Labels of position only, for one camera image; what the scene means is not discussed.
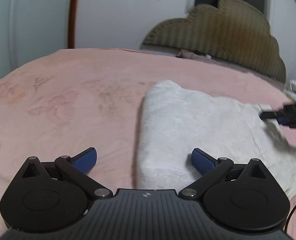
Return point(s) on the olive padded headboard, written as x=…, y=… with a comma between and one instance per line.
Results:
x=233, y=31

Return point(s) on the white textured pants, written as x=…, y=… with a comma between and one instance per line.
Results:
x=175, y=121

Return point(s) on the brown wooden door frame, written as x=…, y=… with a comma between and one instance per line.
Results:
x=71, y=24

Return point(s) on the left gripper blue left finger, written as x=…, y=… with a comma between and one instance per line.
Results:
x=74, y=170

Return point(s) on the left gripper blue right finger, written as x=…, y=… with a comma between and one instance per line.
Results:
x=213, y=171

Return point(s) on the pink bed sheet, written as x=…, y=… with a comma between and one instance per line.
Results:
x=69, y=101

